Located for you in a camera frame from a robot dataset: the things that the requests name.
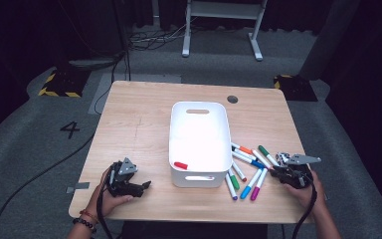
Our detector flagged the black bead bracelet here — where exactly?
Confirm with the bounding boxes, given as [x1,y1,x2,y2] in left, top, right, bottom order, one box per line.
[72,216,97,234]

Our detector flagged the black upright pole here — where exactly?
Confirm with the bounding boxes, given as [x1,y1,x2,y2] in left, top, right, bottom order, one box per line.
[112,0,132,83]

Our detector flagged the magenta capped white marker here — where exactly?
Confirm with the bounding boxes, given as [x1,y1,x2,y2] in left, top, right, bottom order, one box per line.
[250,167,269,202]

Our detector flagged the salmon capped white marker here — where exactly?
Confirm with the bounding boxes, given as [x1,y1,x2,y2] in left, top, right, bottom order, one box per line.
[251,148,275,171]

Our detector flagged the hand-held gripper cable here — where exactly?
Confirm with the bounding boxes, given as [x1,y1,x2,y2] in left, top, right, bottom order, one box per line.
[95,185,114,239]
[290,178,318,239]

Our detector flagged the white plastic bin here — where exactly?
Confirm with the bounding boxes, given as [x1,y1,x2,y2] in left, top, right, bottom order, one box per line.
[168,101,234,189]

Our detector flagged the right hand-held gripper cable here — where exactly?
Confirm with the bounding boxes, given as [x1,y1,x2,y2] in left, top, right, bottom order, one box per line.
[290,178,318,239]

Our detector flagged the long black floor cable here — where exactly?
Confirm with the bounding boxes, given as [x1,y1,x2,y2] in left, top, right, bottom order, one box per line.
[0,49,130,239]

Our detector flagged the left hand-held gripper cable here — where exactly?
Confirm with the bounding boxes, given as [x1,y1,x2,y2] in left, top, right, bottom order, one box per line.
[95,185,114,239]

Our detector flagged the person's left hand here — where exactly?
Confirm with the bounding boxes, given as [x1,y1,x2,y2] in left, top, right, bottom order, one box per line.
[87,166,134,219]

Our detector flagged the purple capped white marker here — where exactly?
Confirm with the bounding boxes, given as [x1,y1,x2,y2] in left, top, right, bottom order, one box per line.
[224,172,239,201]

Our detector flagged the grey tape piece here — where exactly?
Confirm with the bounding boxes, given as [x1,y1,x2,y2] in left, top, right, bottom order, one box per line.
[66,181,91,194]

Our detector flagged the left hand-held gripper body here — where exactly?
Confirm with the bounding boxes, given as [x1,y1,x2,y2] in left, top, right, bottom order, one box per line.
[106,156,140,198]

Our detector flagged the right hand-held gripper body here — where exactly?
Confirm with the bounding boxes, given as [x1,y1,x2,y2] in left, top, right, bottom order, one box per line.
[272,151,322,190]

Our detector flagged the bundle of floor cables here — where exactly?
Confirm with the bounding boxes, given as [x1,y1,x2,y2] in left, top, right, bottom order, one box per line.
[128,19,193,52]

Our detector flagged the person's right hand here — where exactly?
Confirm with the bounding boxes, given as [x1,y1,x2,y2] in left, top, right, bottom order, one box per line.
[283,169,328,217]

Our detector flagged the person's dark clothing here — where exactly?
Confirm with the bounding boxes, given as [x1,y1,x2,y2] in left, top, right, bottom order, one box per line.
[121,220,269,239]

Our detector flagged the black yellow striped base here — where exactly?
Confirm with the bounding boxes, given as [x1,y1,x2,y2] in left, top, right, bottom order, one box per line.
[38,68,93,99]
[273,74,318,103]

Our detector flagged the grey slanted post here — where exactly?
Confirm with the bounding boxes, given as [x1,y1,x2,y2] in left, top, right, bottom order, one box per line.
[299,0,361,81]

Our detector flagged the green capped white marker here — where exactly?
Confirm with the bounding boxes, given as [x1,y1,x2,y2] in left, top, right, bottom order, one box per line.
[228,168,241,191]
[258,144,281,167]

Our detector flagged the white metal stand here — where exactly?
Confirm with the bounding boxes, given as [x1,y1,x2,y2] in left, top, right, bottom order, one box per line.
[181,0,269,62]

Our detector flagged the red bracelet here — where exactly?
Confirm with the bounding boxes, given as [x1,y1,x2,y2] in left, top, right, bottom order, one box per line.
[79,208,99,224]

